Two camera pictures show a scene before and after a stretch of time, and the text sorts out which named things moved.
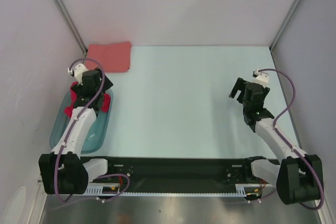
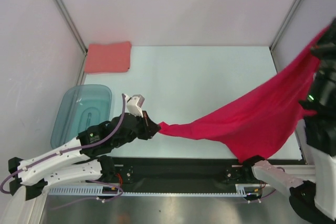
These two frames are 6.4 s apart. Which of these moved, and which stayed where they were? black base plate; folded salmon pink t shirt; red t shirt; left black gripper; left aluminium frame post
Moved: left black gripper; red t shirt
Stayed: left aluminium frame post; folded salmon pink t shirt; black base plate
